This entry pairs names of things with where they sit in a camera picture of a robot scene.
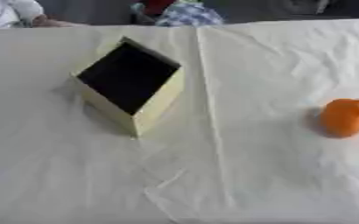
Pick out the tan cardboard box black inside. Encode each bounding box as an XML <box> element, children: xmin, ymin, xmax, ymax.
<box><xmin>69</xmin><ymin>35</ymin><xmax>186</xmax><ymax>138</ymax></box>

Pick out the orange toy pear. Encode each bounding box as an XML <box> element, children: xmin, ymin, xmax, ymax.
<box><xmin>317</xmin><ymin>94</ymin><xmax>359</xmax><ymax>139</ymax></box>

